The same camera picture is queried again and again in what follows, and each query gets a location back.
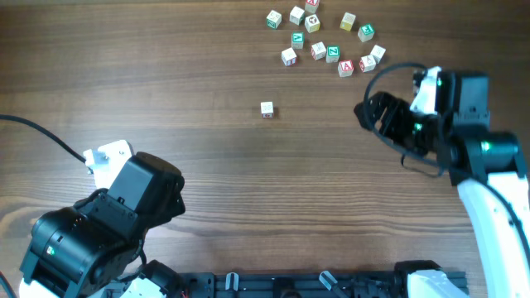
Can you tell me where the red A top block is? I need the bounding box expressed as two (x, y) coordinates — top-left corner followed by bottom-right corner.
(338, 60), (354, 77)

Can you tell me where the green Z top block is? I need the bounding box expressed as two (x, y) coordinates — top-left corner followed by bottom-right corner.
(326, 46), (340, 63)

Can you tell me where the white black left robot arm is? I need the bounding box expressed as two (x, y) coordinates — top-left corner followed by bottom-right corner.
(20, 152), (186, 297)

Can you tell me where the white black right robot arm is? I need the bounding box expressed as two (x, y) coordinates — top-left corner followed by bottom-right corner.
(354, 63), (529, 297)

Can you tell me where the blue P wooden block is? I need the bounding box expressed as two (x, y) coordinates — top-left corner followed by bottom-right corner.
(370, 45), (386, 64)

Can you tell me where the red rim picture block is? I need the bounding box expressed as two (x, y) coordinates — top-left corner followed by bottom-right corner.
(359, 55), (377, 73)

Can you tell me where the green E top block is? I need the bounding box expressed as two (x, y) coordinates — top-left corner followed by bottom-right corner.
(358, 23), (375, 42)

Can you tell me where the yellow letter block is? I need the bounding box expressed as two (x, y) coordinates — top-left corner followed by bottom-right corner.
(340, 12), (356, 31)

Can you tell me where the snail picture wooden block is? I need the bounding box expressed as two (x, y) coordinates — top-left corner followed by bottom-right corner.
(311, 41), (327, 60)

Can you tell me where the yellow rim picture block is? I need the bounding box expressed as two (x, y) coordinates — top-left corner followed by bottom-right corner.
(305, 14), (320, 33)

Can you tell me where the green V top block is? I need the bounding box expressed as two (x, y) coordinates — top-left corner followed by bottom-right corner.
(291, 31), (305, 50)

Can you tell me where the red X top block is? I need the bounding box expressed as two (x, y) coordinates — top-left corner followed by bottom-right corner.
(305, 0), (320, 14)

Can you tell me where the red I wooden block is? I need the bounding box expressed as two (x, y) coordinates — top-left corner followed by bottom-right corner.
(281, 47), (297, 66)

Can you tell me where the green N side block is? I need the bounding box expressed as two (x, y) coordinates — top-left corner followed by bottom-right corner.
(289, 6), (305, 26)

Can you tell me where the green letter block far left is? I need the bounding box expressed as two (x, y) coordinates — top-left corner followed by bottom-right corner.
(266, 10), (282, 30)

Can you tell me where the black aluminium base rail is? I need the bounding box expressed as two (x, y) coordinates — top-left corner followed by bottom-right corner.
(178, 272), (408, 298)

